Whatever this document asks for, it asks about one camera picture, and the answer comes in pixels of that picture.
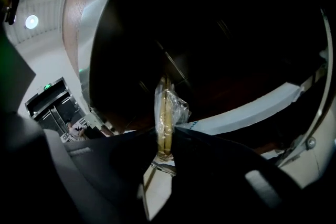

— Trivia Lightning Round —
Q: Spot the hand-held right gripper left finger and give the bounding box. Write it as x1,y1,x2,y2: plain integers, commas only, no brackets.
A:
64,127,159,224

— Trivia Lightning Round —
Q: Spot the black clip device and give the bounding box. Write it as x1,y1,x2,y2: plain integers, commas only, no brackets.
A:
0,0,20,26

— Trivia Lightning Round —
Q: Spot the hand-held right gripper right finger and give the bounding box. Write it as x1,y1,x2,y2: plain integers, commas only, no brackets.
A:
150,125,317,224

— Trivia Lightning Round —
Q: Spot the round ceiling lamp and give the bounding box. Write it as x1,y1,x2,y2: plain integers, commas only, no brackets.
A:
25,14,39,30

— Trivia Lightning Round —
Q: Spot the yellow slipper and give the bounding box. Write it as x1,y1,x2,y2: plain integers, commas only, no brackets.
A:
153,75,190,164

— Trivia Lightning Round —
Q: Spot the dark metal doorway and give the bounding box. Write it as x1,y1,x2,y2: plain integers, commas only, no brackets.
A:
24,77,88,143

